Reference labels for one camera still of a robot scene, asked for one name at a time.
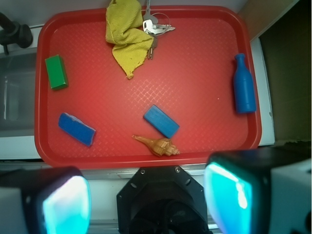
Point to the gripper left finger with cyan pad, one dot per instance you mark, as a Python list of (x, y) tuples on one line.
[(44, 201)]

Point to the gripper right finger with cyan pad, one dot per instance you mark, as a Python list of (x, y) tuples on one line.
[(261, 191)]

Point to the blue sponge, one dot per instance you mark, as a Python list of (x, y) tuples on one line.
[(76, 129)]

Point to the orange conch seashell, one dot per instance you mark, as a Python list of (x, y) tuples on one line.
[(159, 147)]

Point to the blue plastic bottle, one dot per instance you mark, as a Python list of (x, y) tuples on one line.
[(243, 87)]

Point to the red plastic tray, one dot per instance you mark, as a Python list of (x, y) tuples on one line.
[(190, 78)]

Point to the blue wooden block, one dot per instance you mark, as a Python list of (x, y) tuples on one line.
[(161, 121)]

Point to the green wooden block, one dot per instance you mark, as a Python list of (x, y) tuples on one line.
[(56, 72)]

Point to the black clamp knob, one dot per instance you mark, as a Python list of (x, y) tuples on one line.
[(14, 33)]

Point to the silver key bunch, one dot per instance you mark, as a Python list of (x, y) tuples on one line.
[(153, 28)]

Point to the yellow cloth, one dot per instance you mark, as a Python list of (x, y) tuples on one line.
[(123, 29)]

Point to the black octagonal mount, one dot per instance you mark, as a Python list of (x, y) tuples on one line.
[(162, 200)]

